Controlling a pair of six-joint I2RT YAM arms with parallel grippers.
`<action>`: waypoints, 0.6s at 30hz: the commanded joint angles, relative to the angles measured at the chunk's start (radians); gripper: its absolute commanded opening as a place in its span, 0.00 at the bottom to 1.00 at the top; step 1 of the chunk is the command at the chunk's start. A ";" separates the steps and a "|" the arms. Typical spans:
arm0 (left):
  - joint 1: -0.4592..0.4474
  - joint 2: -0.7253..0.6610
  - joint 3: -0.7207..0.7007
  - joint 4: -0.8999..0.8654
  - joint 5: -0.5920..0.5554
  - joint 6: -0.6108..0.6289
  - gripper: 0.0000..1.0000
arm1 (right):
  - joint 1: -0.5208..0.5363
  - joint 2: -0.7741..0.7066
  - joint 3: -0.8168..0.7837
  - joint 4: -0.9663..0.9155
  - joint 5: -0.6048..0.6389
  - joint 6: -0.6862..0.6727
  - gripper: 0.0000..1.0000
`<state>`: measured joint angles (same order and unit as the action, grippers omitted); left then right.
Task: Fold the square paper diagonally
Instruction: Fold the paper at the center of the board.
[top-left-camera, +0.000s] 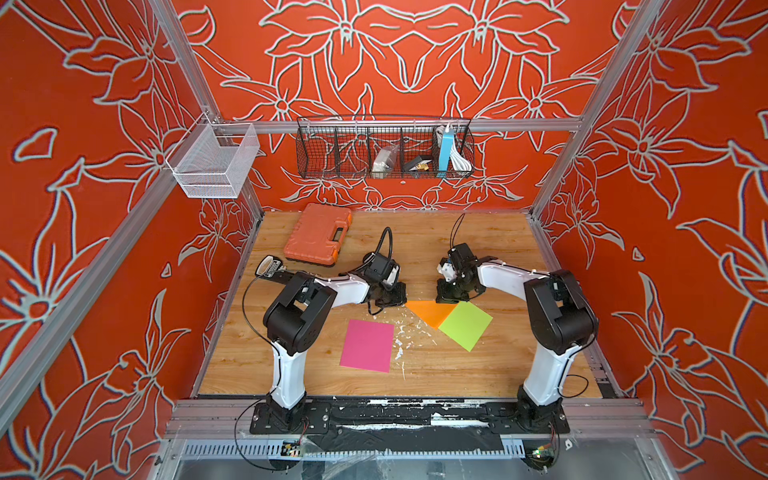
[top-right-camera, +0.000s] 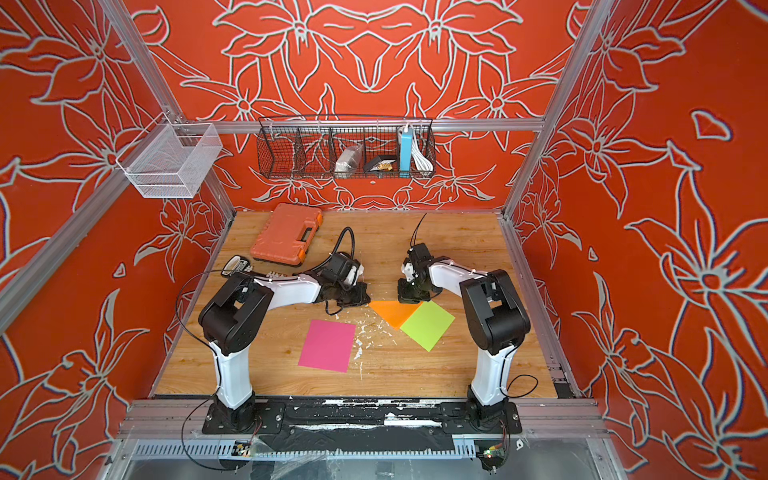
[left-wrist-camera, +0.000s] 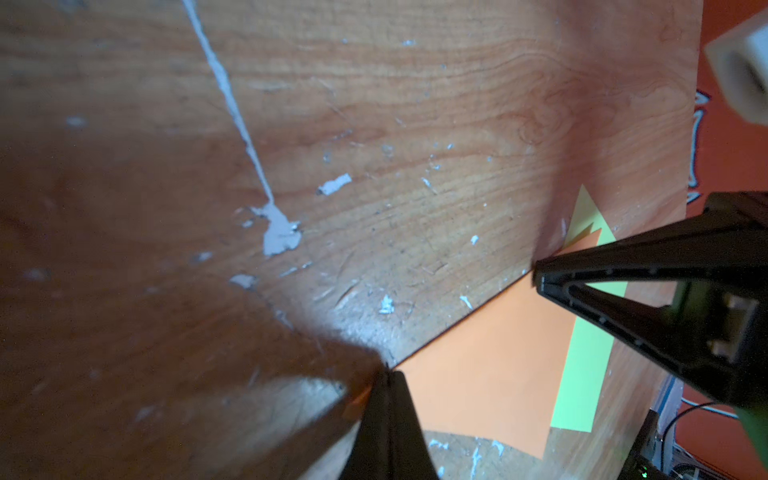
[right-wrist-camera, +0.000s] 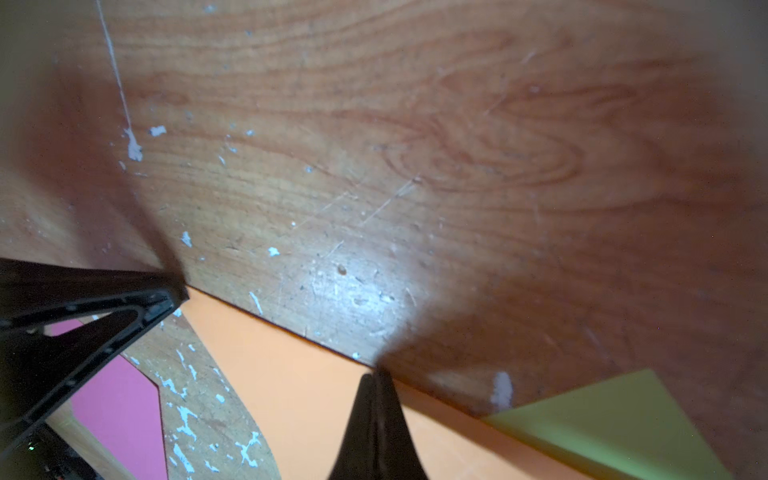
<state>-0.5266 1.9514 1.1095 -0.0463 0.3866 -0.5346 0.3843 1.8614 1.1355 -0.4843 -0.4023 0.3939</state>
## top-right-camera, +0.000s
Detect orange square paper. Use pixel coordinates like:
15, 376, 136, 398
369, 301, 420, 329

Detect green square paper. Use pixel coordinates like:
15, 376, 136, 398
400, 302, 455, 352

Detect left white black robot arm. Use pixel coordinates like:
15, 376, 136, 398
198, 272, 370, 413

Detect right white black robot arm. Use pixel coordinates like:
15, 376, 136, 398
398, 258, 531, 408

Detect pink square paper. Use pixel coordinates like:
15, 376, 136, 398
298, 319, 356, 373

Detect orange plastic tool case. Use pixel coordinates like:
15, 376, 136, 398
250, 203, 323, 266

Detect black small box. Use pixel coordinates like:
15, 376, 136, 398
364, 155, 399, 173

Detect clear plastic bag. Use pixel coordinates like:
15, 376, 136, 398
333, 145, 364, 179

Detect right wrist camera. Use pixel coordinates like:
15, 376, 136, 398
401, 243, 434, 282

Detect white cable bundle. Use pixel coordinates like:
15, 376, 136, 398
411, 140, 434, 178

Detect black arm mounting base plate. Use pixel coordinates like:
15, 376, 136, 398
202, 396, 522, 435

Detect black wire wall basket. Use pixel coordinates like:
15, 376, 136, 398
256, 115, 437, 180

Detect clear plastic wall bin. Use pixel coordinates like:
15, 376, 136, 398
118, 123, 222, 199

